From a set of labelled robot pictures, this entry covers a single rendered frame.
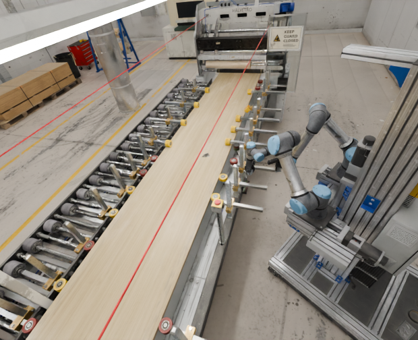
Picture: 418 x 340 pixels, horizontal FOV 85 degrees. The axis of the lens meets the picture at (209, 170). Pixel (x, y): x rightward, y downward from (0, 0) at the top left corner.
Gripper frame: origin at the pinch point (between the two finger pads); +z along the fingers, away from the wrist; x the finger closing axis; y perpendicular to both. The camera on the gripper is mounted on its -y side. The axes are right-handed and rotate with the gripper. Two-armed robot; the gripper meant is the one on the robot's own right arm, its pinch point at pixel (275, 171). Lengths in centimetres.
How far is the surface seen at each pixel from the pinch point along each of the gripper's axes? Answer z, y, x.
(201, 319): 13, -31, -137
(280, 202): 83, 10, 30
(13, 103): 43, -620, 154
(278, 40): -59, -26, 222
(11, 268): -3, -181, -151
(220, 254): 13, -32, -91
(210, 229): 21, -49, -66
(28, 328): -8, -128, -176
